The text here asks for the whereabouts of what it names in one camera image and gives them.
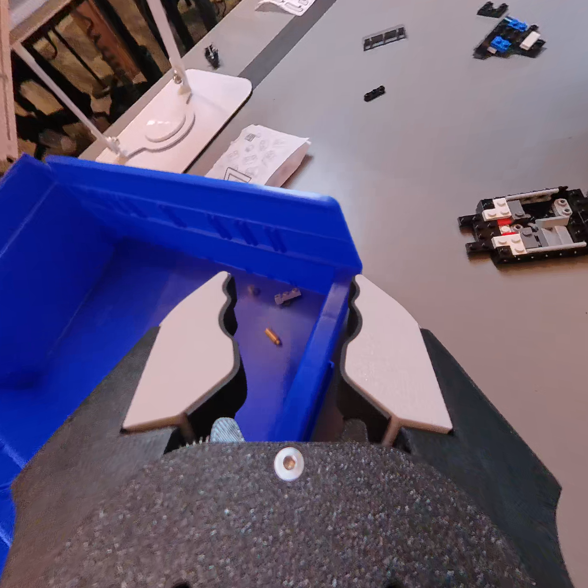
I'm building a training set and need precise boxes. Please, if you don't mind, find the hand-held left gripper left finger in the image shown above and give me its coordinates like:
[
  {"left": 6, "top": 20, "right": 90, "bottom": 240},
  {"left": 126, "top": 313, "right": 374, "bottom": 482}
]
[{"left": 122, "top": 270, "right": 247, "bottom": 440}]

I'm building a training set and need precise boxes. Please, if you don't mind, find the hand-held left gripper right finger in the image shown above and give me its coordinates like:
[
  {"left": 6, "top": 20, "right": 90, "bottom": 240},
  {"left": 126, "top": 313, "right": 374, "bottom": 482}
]
[{"left": 340, "top": 273, "right": 454, "bottom": 447}]

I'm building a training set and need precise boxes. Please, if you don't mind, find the blue plastic bin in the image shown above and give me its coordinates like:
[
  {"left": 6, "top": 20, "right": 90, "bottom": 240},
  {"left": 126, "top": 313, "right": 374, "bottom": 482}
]
[{"left": 0, "top": 155, "right": 362, "bottom": 545}]

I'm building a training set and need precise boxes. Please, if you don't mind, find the black lego car chassis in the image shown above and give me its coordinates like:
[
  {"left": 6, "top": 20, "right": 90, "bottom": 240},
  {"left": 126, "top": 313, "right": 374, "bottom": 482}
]
[{"left": 459, "top": 187, "right": 588, "bottom": 268}]

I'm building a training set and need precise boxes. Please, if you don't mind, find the black lego grille piece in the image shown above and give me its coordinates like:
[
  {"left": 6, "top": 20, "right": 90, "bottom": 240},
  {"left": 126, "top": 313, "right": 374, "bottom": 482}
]
[{"left": 361, "top": 25, "right": 409, "bottom": 51}]

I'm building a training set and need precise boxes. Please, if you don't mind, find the blue and black lego assembly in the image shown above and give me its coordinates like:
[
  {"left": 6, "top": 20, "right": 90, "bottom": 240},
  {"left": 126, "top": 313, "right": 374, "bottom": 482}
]
[{"left": 473, "top": 16, "right": 546, "bottom": 61}]

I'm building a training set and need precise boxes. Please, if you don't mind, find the white printed paper bag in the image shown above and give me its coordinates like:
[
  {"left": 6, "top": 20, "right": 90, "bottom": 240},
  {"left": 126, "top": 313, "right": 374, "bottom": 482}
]
[{"left": 204, "top": 124, "right": 311, "bottom": 188}]

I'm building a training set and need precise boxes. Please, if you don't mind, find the white book stand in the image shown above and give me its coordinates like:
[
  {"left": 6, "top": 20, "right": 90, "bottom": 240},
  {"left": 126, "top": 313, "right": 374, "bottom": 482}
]
[{"left": 9, "top": 0, "right": 252, "bottom": 175}]

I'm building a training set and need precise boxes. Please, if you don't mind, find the small white printed sheet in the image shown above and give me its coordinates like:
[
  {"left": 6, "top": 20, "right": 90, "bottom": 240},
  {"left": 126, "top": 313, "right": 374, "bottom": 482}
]
[{"left": 255, "top": 0, "right": 317, "bottom": 15}]

